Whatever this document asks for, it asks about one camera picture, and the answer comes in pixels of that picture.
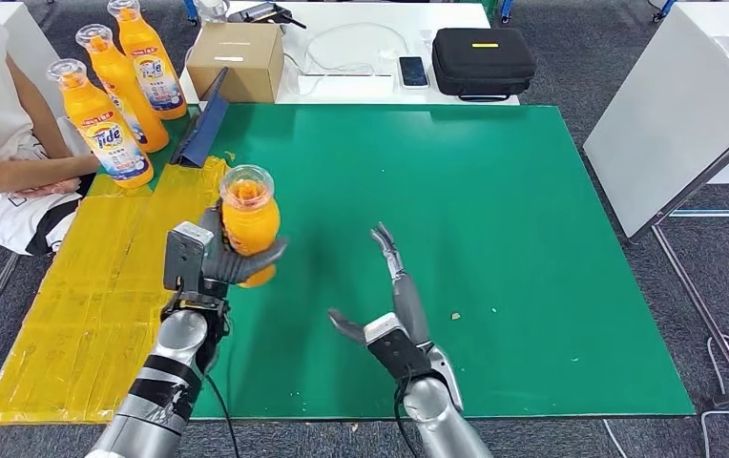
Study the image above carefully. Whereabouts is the black zip case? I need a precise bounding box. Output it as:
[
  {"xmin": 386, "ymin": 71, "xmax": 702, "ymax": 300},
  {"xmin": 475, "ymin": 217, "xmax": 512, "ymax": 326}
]
[{"xmin": 431, "ymin": 28, "xmax": 537, "ymax": 103}]

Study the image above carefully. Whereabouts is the yellow tape sheet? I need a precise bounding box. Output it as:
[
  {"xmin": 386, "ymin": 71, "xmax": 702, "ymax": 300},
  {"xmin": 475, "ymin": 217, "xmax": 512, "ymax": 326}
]
[{"xmin": 0, "ymin": 156, "xmax": 240, "ymax": 426}]

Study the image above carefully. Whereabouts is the black handheld tool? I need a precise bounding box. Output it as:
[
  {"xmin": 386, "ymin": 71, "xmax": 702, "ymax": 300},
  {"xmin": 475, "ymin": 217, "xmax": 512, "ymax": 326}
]
[{"xmin": 229, "ymin": 1, "xmax": 308, "ymax": 31}]

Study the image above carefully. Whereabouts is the white cable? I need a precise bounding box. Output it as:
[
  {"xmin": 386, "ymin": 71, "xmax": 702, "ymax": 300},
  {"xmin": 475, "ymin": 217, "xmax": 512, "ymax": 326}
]
[{"xmin": 283, "ymin": 22, "xmax": 411, "ymax": 79}]

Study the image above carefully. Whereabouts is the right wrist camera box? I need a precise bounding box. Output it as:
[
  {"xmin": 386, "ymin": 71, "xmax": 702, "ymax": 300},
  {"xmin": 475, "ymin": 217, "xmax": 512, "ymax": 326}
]
[{"xmin": 364, "ymin": 312, "xmax": 434, "ymax": 382}]

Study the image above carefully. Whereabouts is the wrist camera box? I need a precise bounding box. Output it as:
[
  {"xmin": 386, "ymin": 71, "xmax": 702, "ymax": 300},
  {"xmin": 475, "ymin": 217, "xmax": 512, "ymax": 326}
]
[
  {"xmin": 364, "ymin": 312, "xmax": 434, "ymax": 382},
  {"xmin": 161, "ymin": 221, "xmax": 216, "ymax": 293}
]

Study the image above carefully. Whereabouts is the dark blue folder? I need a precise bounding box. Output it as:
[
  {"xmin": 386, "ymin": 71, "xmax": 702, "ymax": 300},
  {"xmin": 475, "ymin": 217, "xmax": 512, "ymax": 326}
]
[{"xmin": 169, "ymin": 66, "xmax": 231, "ymax": 170}]

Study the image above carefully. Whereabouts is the smartphone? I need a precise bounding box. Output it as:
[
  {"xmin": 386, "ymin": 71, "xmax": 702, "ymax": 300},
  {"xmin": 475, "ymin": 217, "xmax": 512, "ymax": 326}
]
[{"xmin": 397, "ymin": 55, "xmax": 430, "ymax": 90}]

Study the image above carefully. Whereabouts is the grey metal desk frame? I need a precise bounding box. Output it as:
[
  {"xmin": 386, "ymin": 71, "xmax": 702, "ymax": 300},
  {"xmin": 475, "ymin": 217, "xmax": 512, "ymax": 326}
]
[{"xmin": 624, "ymin": 80, "xmax": 729, "ymax": 409}]

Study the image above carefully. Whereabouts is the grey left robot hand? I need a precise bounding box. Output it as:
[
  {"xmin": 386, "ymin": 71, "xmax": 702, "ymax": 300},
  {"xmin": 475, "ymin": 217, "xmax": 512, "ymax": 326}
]
[{"xmin": 198, "ymin": 205, "xmax": 290, "ymax": 287}]

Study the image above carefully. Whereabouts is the person's right hand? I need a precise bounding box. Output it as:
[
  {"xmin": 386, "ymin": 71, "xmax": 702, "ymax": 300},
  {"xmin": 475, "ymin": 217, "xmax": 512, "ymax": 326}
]
[{"xmin": 16, "ymin": 177, "xmax": 82, "ymax": 200}]

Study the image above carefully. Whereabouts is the white desk panel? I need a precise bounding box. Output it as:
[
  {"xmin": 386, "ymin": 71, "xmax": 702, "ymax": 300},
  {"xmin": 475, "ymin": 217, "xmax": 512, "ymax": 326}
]
[
  {"xmin": 0, "ymin": 1, "xmax": 92, "ymax": 118},
  {"xmin": 582, "ymin": 5, "xmax": 729, "ymax": 240}
]

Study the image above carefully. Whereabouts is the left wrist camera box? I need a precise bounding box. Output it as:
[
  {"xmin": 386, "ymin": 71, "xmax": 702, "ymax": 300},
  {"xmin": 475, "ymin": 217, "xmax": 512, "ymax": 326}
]
[{"xmin": 161, "ymin": 221, "xmax": 216, "ymax": 293}]

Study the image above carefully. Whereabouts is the white table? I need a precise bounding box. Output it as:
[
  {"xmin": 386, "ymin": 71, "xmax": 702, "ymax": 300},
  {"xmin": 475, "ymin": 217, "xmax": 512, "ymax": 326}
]
[{"xmin": 171, "ymin": 1, "xmax": 521, "ymax": 106}]

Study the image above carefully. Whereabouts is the cardboard box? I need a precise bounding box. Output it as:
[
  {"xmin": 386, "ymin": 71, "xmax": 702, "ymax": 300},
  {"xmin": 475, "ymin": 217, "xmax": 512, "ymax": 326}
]
[{"xmin": 185, "ymin": 22, "xmax": 285, "ymax": 105}]

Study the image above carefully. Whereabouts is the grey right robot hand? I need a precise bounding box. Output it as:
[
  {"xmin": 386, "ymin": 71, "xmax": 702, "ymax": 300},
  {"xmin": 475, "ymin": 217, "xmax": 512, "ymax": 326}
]
[{"xmin": 327, "ymin": 222, "xmax": 432, "ymax": 350}]

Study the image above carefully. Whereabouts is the orange detergent bottle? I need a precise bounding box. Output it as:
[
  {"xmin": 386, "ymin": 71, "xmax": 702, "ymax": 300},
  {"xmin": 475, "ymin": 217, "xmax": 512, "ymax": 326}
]
[
  {"xmin": 219, "ymin": 164, "xmax": 282, "ymax": 289},
  {"xmin": 75, "ymin": 24, "xmax": 171, "ymax": 155},
  {"xmin": 46, "ymin": 57, "xmax": 156, "ymax": 190},
  {"xmin": 107, "ymin": 0, "xmax": 189, "ymax": 121}
]

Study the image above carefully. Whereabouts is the green table mat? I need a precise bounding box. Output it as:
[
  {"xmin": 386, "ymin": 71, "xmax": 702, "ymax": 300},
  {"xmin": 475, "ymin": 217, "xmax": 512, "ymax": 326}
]
[{"xmin": 89, "ymin": 104, "xmax": 697, "ymax": 421}]

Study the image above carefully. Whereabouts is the clear plastic container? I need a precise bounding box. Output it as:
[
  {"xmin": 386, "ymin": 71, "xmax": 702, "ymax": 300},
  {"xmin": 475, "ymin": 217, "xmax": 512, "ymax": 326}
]
[{"xmin": 196, "ymin": 0, "xmax": 231, "ymax": 25}]

